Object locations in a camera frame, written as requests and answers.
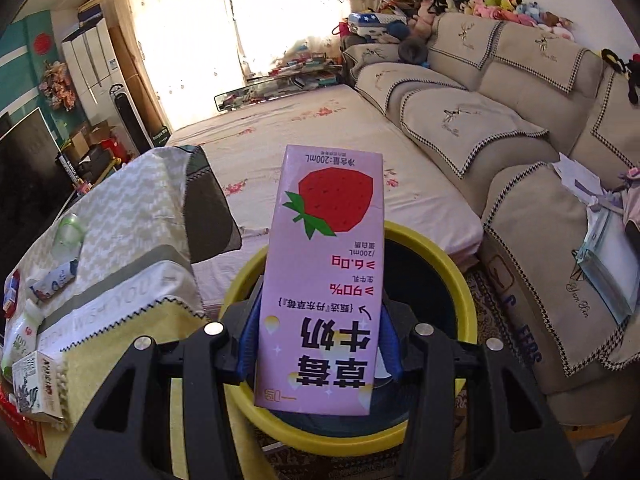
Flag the blue star-print case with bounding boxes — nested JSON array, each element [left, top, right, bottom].
[[347, 10, 396, 36]]

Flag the white tea drink carton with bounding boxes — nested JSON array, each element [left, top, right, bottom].
[[11, 351, 68, 418]]

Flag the open cardboard boxes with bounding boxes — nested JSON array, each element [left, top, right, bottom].
[[60, 122, 126, 171]]

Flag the artificial flower bunch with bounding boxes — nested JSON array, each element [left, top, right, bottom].
[[39, 60, 76, 111]]

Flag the small white blue packet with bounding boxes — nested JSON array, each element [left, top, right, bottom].
[[29, 258, 78, 302]]

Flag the row of plush toys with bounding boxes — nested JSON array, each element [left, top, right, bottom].
[[407, 0, 576, 41]]

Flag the small red white packet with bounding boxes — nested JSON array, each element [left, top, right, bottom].
[[2, 270, 22, 311]]

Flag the pink strawberry milk carton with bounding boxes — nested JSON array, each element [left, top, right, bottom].
[[252, 144, 386, 417]]

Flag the grey yellow patterned tablecloth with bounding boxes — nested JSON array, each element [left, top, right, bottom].
[[0, 145, 243, 480]]

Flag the beige sofa with covers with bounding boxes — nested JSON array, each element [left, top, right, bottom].
[[342, 10, 640, 396]]

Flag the clear cup with green lid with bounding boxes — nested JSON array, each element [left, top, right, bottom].
[[54, 212, 83, 256]]

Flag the black plush toy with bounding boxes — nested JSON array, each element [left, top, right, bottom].
[[600, 49, 640, 101]]

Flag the cardboard box blue letters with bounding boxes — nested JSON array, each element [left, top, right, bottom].
[[482, 240, 546, 366]]

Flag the black television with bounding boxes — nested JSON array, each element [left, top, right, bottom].
[[0, 107, 76, 271]]

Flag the yellow-rimmed dark bin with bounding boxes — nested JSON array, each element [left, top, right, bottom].
[[220, 222, 478, 453]]

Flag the sheer window curtain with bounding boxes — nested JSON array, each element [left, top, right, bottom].
[[107, 0, 386, 131]]

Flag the patterned brown rug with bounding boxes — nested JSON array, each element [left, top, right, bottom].
[[260, 260, 551, 480]]

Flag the white tall cabinet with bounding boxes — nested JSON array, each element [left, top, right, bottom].
[[61, 17, 136, 126]]

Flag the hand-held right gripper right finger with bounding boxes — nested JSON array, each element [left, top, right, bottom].
[[380, 294, 583, 480]]

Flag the dark neck pillow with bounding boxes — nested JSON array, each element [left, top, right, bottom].
[[398, 37, 428, 66]]

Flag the pink cloth item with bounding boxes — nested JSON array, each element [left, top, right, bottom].
[[617, 165, 640, 196]]

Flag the floral sheet bed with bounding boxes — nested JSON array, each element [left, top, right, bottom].
[[165, 84, 483, 306]]

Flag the pile of books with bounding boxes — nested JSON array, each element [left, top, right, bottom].
[[272, 50, 346, 96]]

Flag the glass low table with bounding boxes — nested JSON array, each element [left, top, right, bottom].
[[214, 85, 281, 111]]

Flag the white green drink pouch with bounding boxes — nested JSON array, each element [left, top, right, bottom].
[[0, 300, 43, 376]]

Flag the white tower fan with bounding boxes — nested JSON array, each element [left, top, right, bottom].
[[110, 84, 153, 153]]

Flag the white loose papers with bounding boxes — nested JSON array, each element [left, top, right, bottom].
[[552, 155, 603, 201]]

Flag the red book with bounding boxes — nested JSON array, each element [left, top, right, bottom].
[[0, 390, 48, 458]]

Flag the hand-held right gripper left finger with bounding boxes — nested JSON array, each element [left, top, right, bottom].
[[52, 276, 266, 480]]

